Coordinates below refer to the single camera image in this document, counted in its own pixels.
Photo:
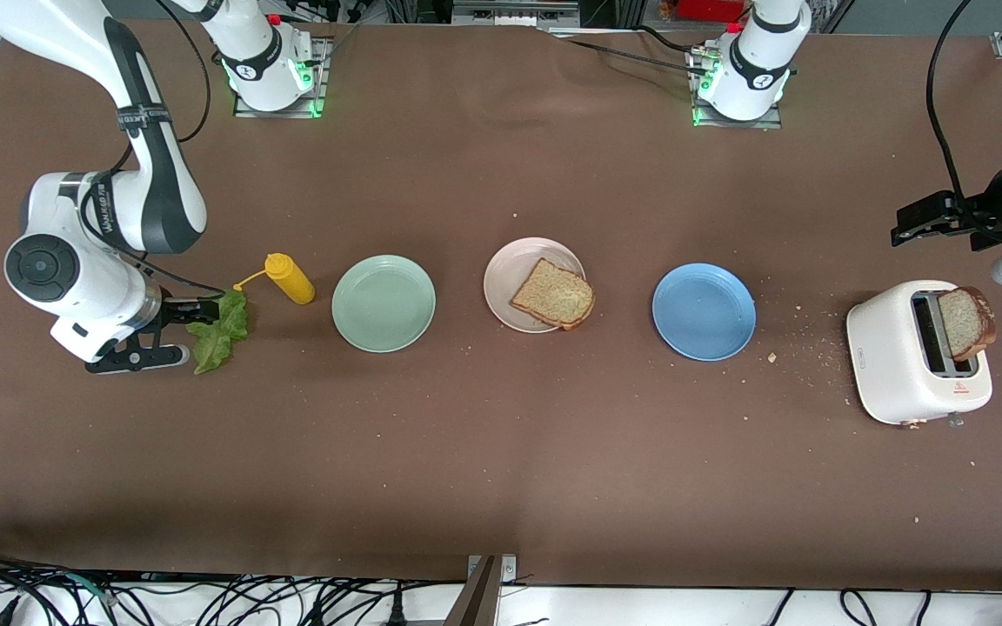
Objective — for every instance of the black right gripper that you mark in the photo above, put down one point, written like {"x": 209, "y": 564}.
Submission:
{"x": 172, "y": 312}

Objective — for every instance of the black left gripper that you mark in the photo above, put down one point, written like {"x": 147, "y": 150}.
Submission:
{"x": 991, "y": 206}

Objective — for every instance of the green lettuce leaf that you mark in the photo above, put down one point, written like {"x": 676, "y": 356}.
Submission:
{"x": 218, "y": 343}

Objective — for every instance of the yellow squeeze bottle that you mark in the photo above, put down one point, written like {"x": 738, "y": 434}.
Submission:
{"x": 292, "y": 283}

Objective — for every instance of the brown bread slice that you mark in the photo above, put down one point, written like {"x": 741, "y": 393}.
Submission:
{"x": 964, "y": 323}
{"x": 553, "y": 296}

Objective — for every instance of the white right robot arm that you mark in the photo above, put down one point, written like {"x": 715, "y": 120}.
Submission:
{"x": 92, "y": 287}

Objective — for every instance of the pale green plate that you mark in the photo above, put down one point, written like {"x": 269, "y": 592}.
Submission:
{"x": 384, "y": 304}

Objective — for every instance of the blue plate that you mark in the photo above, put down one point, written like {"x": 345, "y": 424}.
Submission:
{"x": 704, "y": 313}

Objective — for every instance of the beige plate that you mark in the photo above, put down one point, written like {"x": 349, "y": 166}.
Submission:
{"x": 501, "y": 278}

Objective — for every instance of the white two-slot toaster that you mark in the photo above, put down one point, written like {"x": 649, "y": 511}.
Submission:
{"x": 888, "y": 365}

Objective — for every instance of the red box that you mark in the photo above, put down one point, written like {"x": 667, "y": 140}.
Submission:
{"x": 710, "y": 9}

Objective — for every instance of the brown table cover sheet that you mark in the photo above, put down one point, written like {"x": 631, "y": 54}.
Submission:
{"x": 501, "y": 452}

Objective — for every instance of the grey metal equipment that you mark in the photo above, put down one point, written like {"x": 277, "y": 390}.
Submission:
{"x": 514, "y": 12}

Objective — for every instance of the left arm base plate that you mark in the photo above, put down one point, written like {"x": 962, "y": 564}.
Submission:
{"x": 766, "y": 123}

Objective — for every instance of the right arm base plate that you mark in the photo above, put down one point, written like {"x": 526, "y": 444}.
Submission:
{"x": 314, "y": 100}

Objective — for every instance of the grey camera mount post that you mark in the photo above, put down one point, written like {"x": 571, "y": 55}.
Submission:
{"x": 477, "y": 600}

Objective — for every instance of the metal bracket plate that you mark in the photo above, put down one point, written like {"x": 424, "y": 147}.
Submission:
{"x": 510, "y": 567}

